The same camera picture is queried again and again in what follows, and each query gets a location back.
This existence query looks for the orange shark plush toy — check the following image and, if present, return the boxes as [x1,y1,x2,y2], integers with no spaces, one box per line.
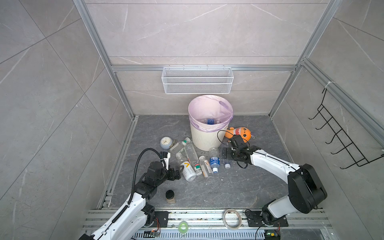
[225,127,254,143]

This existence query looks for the roll of clear tape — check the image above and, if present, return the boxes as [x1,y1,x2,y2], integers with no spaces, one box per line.
[222,209,243,231]

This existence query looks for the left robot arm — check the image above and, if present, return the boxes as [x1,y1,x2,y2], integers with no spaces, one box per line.
[80,148,183,240]

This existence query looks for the small round white clock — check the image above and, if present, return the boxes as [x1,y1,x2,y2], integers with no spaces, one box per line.
[160,136,174,150]

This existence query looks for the green tape roll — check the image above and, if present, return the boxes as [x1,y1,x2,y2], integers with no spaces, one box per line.
[178,221,189,235]

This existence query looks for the white bottle yellow label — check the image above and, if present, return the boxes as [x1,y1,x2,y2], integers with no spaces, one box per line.
[181,161,197,182]

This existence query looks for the brown jar black lid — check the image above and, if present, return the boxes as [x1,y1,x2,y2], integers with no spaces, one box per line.
[166,190,176,204]

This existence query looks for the blue label bottle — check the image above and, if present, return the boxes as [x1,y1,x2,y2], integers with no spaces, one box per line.
[209,148,220,174]
[198,118,221,125]

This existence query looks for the black wire hook rack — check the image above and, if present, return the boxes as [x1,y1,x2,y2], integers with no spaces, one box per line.
[308,88,384,170]

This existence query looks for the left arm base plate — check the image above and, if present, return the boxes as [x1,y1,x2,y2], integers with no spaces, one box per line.
[144,211,170,228]

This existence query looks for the pink plastic bin liner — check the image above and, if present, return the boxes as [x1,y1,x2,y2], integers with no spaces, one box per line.
[188,95,234,124]

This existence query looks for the white wire mesh basket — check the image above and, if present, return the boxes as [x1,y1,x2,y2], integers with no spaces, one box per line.
[162,67,234,95]

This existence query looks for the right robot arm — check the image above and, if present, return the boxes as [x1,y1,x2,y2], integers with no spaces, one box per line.
[228,135,328,226]

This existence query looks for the cream ribbed waste bin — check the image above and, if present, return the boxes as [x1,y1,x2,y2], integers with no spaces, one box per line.
[190,121,230,151]

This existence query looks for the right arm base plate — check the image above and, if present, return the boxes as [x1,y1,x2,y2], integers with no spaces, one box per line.
[244,209,289,228]

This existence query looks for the tall clear green-cap bottle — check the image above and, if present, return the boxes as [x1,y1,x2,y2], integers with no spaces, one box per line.
[185,143,203,176]

